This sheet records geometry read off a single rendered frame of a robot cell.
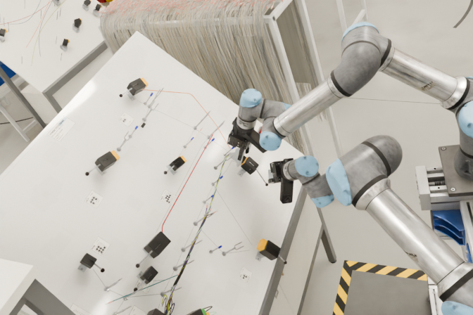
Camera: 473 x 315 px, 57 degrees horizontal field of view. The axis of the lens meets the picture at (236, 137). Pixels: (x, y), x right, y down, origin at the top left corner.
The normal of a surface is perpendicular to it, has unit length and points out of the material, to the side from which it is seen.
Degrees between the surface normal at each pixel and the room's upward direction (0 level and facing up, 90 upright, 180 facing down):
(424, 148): 0
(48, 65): 50
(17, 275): 0
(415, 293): 0
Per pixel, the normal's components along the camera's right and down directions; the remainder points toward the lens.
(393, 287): -0.32, -0.73
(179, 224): 0.50, -0.45
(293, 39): -0.49, 0.67
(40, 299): 0.88, 0.00
